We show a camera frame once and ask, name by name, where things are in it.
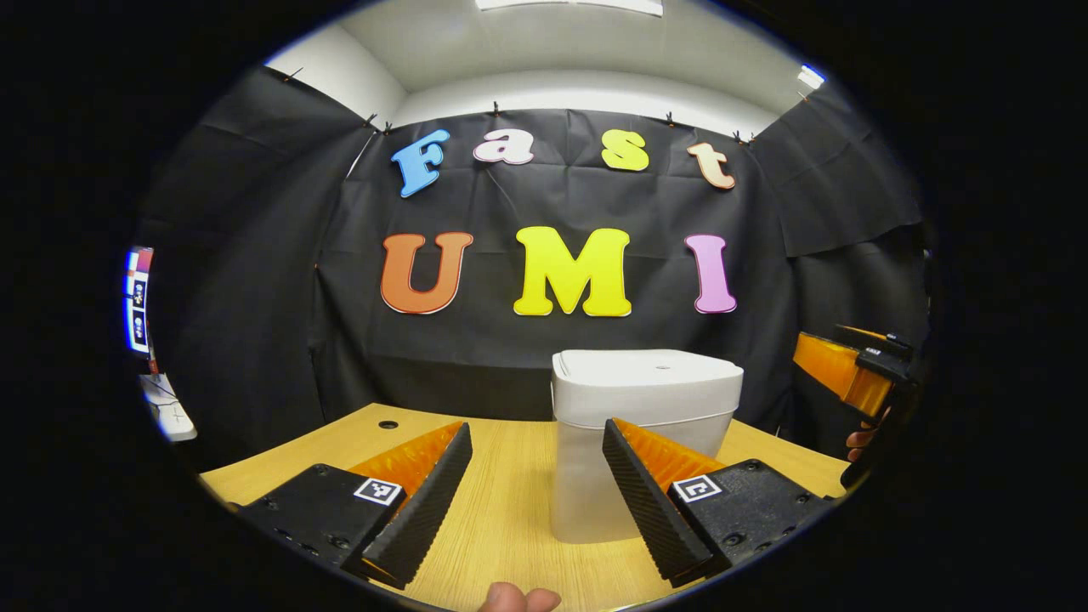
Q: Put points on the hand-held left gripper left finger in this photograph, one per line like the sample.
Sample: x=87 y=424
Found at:
x=421 y=510

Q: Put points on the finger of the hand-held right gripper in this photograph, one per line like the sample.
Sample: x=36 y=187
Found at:
x=880 y=344
x=837 y=370

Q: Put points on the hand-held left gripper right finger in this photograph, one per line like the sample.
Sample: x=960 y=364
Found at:
x=646 y=501

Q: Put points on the white desktop garbage bin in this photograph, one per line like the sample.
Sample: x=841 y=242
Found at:
x=646 y=391

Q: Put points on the wooden desktop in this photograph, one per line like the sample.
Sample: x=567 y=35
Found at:
x=501 y=510

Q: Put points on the black backdrop cloth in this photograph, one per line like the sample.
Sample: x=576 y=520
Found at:
x=552 y=357

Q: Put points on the small ceiling light panel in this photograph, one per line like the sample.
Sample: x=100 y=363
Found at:
x=810 y=76

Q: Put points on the computer monitor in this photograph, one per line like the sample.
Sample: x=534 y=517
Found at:
x=138 y=297

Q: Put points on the long ceiling light panel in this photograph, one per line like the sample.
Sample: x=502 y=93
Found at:
x=569 y=7

